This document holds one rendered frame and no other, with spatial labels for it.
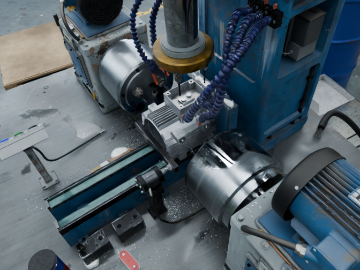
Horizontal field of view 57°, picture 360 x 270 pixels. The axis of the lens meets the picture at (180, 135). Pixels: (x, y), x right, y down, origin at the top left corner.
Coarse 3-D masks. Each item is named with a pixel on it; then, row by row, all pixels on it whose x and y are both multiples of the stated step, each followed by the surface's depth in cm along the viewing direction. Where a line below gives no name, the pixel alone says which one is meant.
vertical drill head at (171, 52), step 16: (176, 0) 82; (192, 0) 83; (176, 16) 85; (192, 16) 86; (176, 32) 89; (192, 32) 90; (160, 48) 97; (176, 48) 92; (192, 48) 92; (208, 48) 95; (160, 64) 95; (176, 64) 92; (192, 64) 92; (176, 80) 98
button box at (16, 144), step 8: (32, 128) 115; (40, 128) 114; (16, 136) 113; (24, 136) 112; (32, 136) 114; (40, 136) 115; (48, 136) 116; (0, 144) 111; (8, 144) 111; (16, 144) 112; (24, 144) 113; (32, 144) 114; (0, 152) 110; (8, 152) 111; (16, 152) 112
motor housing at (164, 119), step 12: (168, 108) 112; (144, 120) 118; (156, 120) 109; (168, 120) 110; (156, 132) 125; (192, 132) 112; (204, 132) 116; (168, 144) 110; (180, 144) 112; (192, 144) 116
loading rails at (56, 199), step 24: (144, 144) 126; (120, 168) 121; (144, 168) 130; (72, 192) 116; (96, 192) 122; (120, 192) 113; (168, 192) 125; (72, 216) 110; (96, 216) 113; (120, 216) 120; (72, 240) 113
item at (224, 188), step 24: (216, 144) 94; (240, 144) 94; (192, 168) 96; (216, 168) 91; (240, 168) 89; (264, 168) 89; (216, 192) 90; (240, 192) 87; (264, 192) 91; (216, 216) 93
